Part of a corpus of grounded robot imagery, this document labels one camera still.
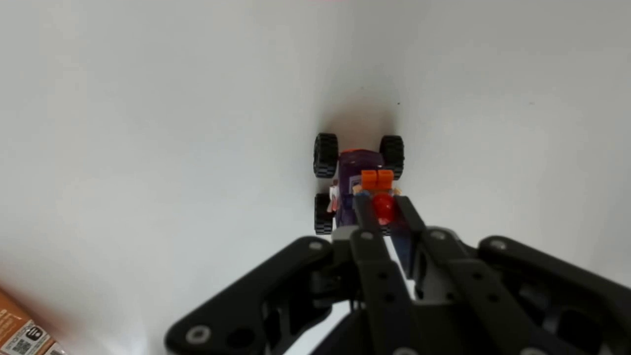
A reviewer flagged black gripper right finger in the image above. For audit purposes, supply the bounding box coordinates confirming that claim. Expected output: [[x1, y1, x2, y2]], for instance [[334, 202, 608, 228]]
[[395, 194, 631, 355]]

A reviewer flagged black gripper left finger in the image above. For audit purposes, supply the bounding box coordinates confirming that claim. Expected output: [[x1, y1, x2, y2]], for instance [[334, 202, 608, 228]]
[[164, 192, 425, 355]]

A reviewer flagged small orange red toy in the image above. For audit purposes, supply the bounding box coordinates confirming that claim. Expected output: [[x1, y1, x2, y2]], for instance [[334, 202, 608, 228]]
[[360, 168, 401, 228]]

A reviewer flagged purple toy monster truck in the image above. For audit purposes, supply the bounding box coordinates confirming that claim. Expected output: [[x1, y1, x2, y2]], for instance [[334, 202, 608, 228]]
[[312, 131, 419, 279]]

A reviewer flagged orange snack package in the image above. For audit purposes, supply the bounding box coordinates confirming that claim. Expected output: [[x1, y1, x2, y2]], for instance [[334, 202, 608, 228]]
[[0, 285, 72, 355]]

